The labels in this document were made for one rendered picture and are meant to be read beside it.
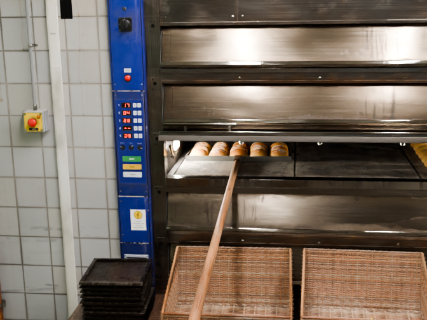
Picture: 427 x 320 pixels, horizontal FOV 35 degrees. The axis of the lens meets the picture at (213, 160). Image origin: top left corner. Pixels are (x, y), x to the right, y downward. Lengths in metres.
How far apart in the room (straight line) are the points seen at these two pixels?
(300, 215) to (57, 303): 1.32
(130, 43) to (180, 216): 0.85
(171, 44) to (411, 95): 1.09
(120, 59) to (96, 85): 0.18
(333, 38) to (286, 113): 0.39
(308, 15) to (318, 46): 0.14
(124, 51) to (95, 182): 0.66
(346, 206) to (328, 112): 0.46
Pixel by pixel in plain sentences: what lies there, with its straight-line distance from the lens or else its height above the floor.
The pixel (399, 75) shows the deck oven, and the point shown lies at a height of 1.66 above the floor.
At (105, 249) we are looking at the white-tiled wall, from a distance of 3.44.
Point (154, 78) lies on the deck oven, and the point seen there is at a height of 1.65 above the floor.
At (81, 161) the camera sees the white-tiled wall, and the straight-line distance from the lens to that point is 3.34.
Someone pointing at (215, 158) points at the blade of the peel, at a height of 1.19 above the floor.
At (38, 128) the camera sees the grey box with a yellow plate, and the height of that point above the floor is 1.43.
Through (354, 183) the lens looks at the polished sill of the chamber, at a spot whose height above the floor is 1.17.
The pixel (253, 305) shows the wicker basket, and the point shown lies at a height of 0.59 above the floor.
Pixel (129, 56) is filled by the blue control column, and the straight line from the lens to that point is 3.15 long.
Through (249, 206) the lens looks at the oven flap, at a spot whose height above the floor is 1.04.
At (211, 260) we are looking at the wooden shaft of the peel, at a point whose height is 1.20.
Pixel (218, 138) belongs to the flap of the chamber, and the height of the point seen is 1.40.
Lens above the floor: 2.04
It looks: 14 degrees down
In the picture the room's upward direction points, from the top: 1 degrees counter-clockwise
